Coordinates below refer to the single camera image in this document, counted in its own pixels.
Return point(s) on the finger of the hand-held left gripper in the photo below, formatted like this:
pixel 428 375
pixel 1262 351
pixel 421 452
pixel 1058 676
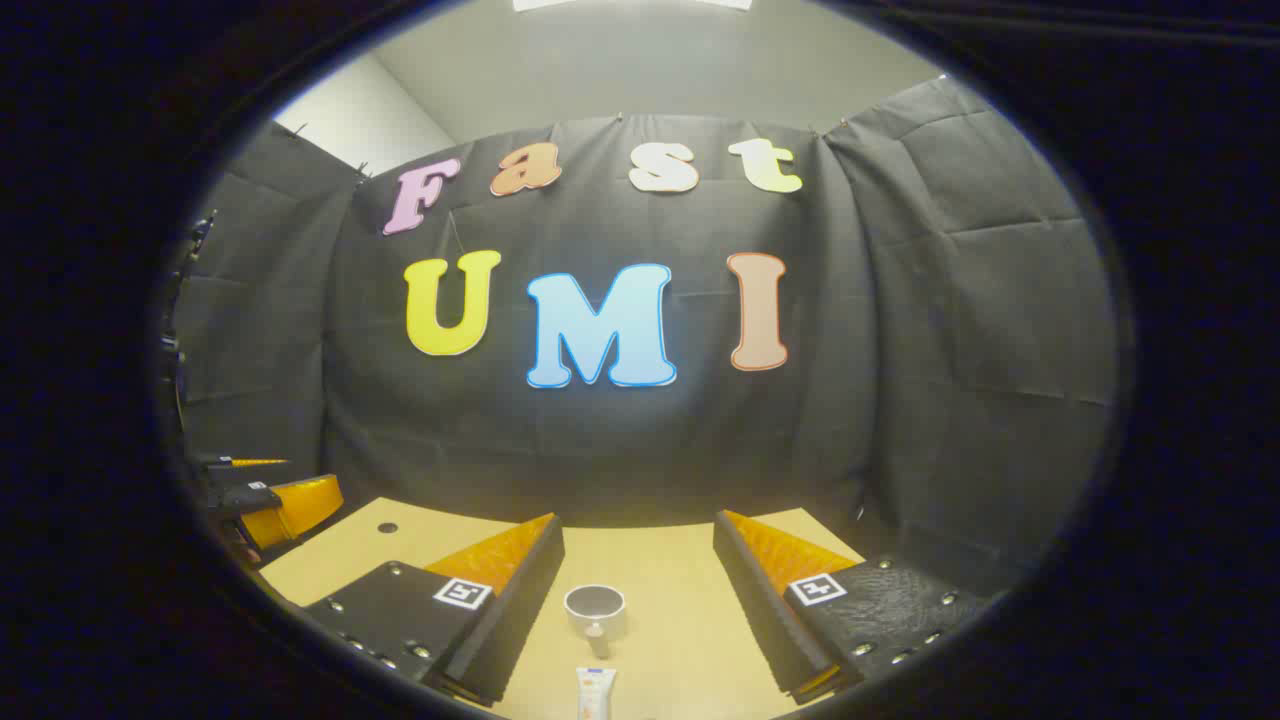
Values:
pixel 300 505
pixel 250 475

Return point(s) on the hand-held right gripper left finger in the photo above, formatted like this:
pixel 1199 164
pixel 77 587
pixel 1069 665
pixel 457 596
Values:
pixel 520 610

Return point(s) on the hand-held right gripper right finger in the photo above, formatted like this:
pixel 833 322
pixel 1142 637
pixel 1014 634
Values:
pixel 755 600

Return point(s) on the white toothpaste tube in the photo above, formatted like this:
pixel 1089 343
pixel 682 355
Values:
pixel 595 692

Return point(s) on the black backdrop cloth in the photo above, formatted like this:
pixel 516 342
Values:
pixel 600 450

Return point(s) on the ceiling light panel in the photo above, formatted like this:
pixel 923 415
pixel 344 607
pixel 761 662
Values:
pixel 630 4

